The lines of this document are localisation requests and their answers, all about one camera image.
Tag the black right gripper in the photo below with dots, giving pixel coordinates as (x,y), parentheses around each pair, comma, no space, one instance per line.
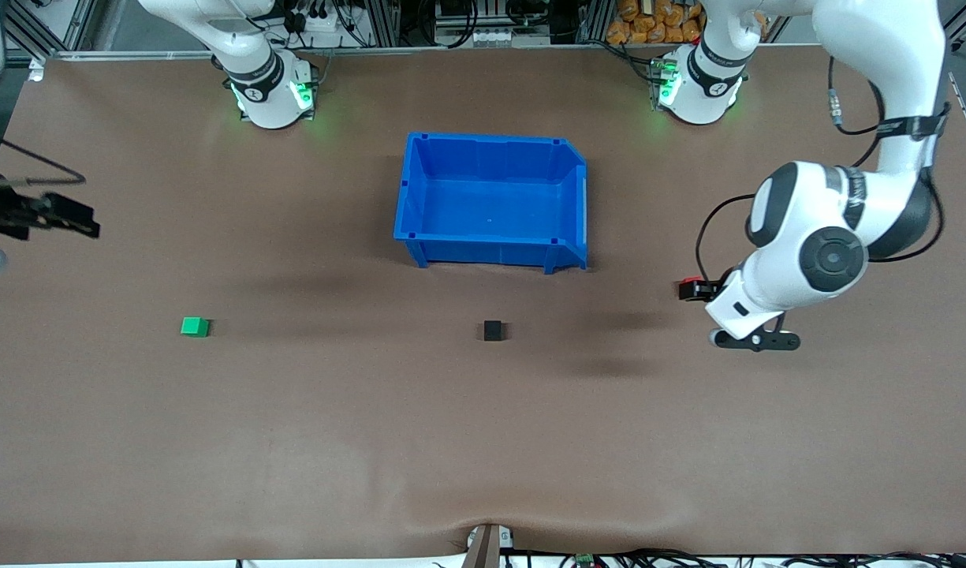
(1,208)

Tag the grey metal control box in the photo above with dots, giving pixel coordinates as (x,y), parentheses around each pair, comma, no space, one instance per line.
(490,28)

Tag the green cube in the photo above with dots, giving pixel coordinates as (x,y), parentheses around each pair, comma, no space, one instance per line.
(194,326)

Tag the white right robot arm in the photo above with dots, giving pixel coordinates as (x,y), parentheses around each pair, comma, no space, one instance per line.
(254,71)

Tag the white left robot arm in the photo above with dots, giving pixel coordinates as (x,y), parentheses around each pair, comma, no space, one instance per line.
(877,47)

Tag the white power strip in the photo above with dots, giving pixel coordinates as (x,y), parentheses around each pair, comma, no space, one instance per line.
(313,20)

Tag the blue plastic storage bin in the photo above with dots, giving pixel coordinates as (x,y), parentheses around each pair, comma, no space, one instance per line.
(490,205)

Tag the pile of orange snack bags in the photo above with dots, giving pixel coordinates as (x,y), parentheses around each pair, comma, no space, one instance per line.
(656,24)

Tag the small green connector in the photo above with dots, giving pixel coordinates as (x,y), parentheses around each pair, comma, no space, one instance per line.
(585,560)

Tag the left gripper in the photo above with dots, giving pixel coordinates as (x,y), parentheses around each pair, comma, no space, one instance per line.
(710,290)

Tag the black cube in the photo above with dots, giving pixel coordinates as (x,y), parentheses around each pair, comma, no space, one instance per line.
(494,330)

